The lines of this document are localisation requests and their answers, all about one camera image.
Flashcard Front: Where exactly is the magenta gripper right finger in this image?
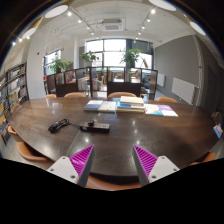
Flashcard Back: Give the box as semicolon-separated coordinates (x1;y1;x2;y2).
133;145;179;186

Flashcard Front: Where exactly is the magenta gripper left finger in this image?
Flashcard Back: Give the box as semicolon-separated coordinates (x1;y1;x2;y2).
47;145;95;187

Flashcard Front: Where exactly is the black charger plug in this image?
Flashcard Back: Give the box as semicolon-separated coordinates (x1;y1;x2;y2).
88;120;95;126

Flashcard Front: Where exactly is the black power strip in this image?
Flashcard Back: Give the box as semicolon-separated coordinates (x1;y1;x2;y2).
79;121;110;133

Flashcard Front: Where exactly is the orange chair near left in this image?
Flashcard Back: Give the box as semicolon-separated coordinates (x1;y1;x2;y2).
8;126;51;163

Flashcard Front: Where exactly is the colourful magazine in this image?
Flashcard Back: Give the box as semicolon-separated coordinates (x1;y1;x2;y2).
145;104;163;116

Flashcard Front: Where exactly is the purple white magazine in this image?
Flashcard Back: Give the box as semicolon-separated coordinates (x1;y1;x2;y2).
159;105;178;117

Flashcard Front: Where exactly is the orange chair near right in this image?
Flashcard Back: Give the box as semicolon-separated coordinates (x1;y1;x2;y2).
192;152;216;165

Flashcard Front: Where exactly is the blue book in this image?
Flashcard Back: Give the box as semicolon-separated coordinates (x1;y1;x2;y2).
84;100;103;111

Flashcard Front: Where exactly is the stack of books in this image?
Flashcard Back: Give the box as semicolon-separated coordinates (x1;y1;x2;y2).
116;96;145;112

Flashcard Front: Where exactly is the white book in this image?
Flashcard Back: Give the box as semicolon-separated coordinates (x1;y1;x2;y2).
98;101;116;113

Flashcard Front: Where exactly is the orange chair far right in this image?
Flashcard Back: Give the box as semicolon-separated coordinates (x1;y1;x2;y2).
157;97;177;103

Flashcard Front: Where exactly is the orange chair far centre-left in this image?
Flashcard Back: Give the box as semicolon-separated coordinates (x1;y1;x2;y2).
64;92;86;98

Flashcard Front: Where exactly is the orange chair far left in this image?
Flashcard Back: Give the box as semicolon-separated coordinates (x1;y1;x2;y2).
44;94;57;98

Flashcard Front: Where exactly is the orange chair far centre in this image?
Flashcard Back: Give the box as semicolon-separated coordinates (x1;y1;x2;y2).
108;92;137;98

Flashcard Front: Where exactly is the dark shelf partition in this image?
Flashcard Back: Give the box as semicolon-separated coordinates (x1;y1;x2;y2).
46;66;158;99

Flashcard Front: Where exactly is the potted plant left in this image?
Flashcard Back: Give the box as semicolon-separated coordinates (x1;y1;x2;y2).
48;59;70;74

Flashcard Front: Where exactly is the potted plant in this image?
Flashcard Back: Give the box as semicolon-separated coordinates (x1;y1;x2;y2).
81;51;98;67
48;59;70;74
121;49;141;68

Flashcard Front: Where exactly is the bookshelf with books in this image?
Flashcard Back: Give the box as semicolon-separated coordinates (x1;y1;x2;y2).
0;63;29;144

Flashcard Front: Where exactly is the potted plant middle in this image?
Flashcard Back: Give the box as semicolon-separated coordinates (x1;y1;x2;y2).
81;51;98;67

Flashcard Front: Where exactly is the potted plant right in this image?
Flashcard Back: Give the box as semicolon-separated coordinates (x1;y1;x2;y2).
121;49;141;68

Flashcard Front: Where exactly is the ceiling air conditioner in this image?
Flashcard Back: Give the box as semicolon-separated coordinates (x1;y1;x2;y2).
101;18;123;32

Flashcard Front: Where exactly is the black coiled power cable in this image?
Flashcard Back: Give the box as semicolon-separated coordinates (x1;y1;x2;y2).
47;118;81;134

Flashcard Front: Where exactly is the white wall radiator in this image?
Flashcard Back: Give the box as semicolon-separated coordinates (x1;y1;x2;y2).
172;78;196;104

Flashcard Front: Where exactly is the small white wall panel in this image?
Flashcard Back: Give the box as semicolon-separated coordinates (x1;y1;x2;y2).
157;74;165;87

